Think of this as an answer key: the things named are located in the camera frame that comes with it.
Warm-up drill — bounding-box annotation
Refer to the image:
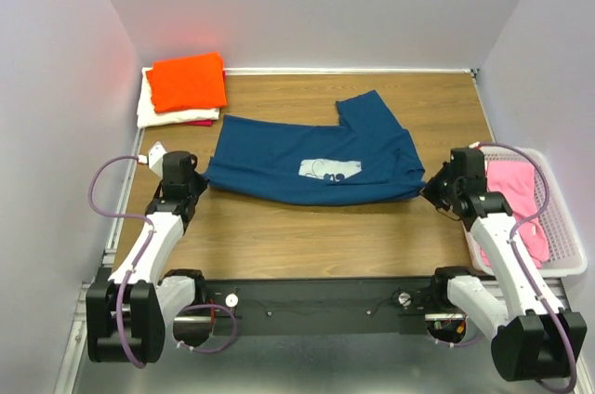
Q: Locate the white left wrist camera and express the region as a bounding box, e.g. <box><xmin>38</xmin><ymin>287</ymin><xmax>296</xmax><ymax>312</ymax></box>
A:
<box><xmin>147</xmin><ymin>141</ymin><xmax>166</xmax><ymax>178</ymax></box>

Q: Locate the folded magenta t-shirt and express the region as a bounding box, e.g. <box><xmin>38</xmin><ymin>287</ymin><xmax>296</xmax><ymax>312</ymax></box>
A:
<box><xmin>182</xmin><ymin>120</ymin><xmax>214</xmax><ymax>127</ymax></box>

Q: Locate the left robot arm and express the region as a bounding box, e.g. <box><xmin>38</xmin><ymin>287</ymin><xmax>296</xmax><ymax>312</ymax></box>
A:
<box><xmin>86</xmin><ymin>145</ymin><xmax>207</xmax><ymax>368</ymax></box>

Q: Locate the white plastic laundry basket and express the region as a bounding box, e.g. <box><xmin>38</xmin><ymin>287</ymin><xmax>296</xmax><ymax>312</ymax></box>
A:
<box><xmin>482</xmin><ymin>146</ymin><xmax>588</xmax><ymax>278</ymax></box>

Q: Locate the pink t-shirt in basket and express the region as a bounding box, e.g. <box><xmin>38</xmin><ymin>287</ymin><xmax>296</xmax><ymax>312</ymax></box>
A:
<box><xmin>486</xmin><ymin>161</ymin><xmax>549</xmax><ymax>269</ymax></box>

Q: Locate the folded white t-shirt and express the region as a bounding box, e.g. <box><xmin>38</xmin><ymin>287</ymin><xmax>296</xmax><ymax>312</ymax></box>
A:
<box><xmin>136</xmin><ymin>69</ymin><xmax>220</xmax><ymax>129</ymax></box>

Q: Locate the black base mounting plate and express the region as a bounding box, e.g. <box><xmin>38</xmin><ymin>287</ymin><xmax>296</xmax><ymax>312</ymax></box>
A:
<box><xmin>206</xmin><ymin>277</ymin><xmax>464</xmax><ymax>336</ymax></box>

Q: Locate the aluminium extrusion rail frame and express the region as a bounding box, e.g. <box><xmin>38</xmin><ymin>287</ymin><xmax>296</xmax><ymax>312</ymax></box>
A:
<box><xmin>65</xmin><ymin>142</ymin><xmax>588</xmax><ymax>392</ymax></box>

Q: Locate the folded orange t-shirt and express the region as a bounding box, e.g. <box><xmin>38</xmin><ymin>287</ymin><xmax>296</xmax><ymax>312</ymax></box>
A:
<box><xmin>146</xmin><ymin>52</ymin><xmax>228</xmax><ymax>113</ymax></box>

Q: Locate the blue Mickey print t-shirt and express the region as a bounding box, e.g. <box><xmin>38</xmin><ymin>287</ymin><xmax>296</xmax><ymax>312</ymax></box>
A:
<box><xmin>205</xmin><ymin>90</ymin><xmax>425</xmax><ymax>206</ymax></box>

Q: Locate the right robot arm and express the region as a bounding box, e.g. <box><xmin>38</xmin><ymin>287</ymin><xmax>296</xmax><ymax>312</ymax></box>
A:
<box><xmin>420</xmin><ymin>142</ymin><xmax>588</xmax><ymax>393</ymax></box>

